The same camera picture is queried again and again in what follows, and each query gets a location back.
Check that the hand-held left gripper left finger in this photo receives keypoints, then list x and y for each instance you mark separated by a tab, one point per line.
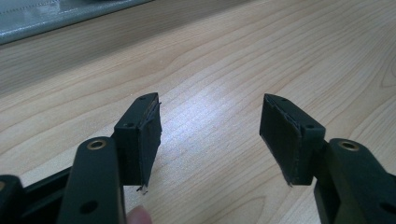
130	149

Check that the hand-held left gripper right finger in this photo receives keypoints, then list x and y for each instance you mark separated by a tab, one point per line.
292	146

